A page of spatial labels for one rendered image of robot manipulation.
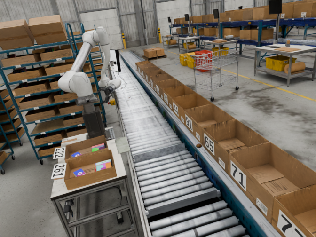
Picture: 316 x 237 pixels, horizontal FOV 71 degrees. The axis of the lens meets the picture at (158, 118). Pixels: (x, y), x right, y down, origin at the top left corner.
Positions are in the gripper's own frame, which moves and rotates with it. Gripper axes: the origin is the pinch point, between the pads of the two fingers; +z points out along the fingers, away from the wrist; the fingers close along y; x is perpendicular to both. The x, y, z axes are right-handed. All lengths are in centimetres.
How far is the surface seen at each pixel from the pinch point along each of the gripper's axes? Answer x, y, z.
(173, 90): 55, -33, -66
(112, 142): 21, -37, 31
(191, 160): 108, -45, 39
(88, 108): 3.9, 1.4, 23.5
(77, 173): 28, -24, 84
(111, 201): -1, -107, 55
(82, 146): 0, -27, 49
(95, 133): 3.5, -24.7, 31.1
